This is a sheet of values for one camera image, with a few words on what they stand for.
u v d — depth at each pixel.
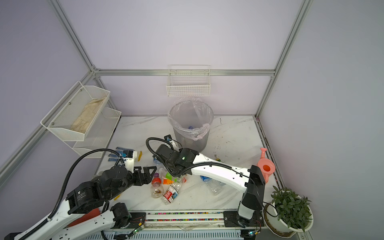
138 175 0.56
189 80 0.96
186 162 0.47
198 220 0.75
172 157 0.52
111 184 0.46
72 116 0.78
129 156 0.57
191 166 0.46
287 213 0.64
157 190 0.83
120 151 0.58
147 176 0.60
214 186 0.86
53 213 0.42
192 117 0.98
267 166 0.82
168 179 0.83
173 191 0.78
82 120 0.77
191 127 1.06
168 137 0.62
